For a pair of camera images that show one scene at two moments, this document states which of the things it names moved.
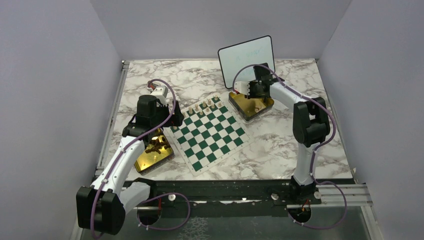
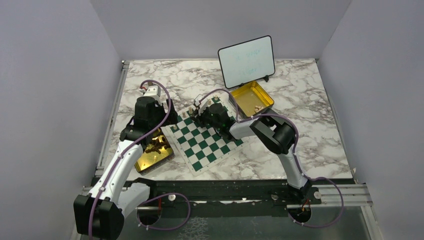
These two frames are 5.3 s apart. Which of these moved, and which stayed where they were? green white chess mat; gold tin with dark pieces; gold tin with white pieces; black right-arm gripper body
Moved: black right-arm gripper body
Stayed: gold tin with white pieces; gold tin with dark pieces; green white chess mat
